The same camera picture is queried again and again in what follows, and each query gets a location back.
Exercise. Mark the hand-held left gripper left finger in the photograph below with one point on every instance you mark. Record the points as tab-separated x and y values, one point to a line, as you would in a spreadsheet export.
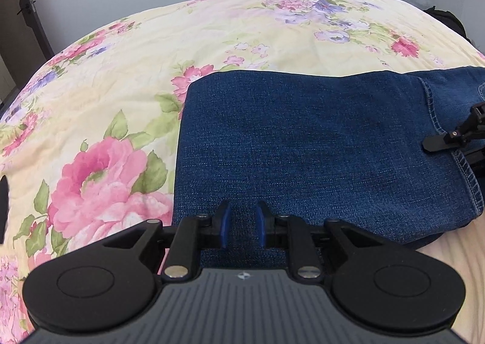
225	223

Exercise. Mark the small dark cloth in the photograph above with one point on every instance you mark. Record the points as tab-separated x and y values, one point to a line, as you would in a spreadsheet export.
3	211

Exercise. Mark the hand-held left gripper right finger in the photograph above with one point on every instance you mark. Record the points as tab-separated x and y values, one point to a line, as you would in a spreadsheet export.
260	223

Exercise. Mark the brown door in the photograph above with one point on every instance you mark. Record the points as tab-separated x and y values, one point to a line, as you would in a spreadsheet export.
17	25

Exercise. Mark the blue denim pants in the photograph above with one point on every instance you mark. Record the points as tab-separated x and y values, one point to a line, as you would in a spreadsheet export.
303	139

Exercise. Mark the floral bed quilt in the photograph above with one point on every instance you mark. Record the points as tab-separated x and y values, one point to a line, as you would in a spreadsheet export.
132	82

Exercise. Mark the black backpack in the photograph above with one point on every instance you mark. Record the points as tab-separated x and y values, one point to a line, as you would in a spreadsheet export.
451	21

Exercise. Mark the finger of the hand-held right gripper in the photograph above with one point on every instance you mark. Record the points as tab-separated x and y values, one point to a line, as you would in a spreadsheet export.
478	162
439	143

